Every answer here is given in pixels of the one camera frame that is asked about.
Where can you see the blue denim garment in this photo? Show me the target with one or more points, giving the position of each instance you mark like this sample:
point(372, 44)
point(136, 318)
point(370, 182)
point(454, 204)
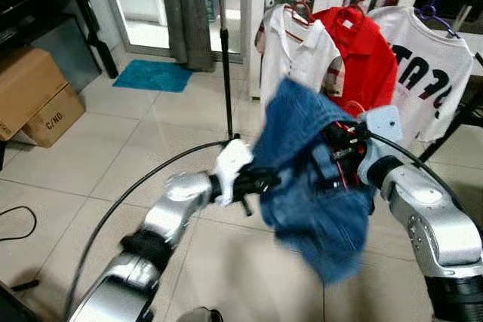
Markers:
point(302, 209)

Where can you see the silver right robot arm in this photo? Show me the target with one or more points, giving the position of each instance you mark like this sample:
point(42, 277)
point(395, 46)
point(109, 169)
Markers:
point(430, 224)

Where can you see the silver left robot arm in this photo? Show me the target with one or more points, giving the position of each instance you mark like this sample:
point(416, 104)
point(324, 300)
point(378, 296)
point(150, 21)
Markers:
point(162, 216)

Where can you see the purple plastic hanger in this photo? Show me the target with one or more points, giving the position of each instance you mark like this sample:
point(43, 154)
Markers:
point(432, 13)

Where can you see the red collared shirt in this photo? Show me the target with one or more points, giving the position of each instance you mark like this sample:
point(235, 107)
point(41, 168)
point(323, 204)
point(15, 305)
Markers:
point(366, 58)

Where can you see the white polo shirt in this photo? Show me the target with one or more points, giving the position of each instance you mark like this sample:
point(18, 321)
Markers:
point(298, 58)

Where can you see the black table leg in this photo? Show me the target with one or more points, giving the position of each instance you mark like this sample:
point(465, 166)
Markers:
point(445, 133)

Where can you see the white T-shirt with black print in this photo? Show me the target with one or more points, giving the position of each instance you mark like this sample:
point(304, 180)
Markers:
point(407, 32)

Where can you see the grey robot leg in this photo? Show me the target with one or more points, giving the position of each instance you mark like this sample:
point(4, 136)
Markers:
point(200, 316)

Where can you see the teal floor mat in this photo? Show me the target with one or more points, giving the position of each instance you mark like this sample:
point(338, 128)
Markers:
point(153, 75)

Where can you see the grey curtain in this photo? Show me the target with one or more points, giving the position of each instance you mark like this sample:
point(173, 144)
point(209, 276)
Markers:
point(185, 13)

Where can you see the small printed cardboard box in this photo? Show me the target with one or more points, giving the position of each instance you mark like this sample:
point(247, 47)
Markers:
point(56, 118)

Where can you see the large plain cardboard box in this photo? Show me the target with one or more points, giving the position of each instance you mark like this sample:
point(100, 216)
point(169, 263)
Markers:
point(30, 84)

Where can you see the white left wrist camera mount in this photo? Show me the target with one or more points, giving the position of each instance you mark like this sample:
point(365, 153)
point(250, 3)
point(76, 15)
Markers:
point(232, 160)

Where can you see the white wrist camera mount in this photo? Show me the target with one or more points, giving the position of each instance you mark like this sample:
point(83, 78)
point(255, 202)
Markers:
point(383, 122)
point(232, 160)

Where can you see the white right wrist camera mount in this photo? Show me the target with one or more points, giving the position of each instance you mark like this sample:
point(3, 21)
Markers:
point(383, 122)

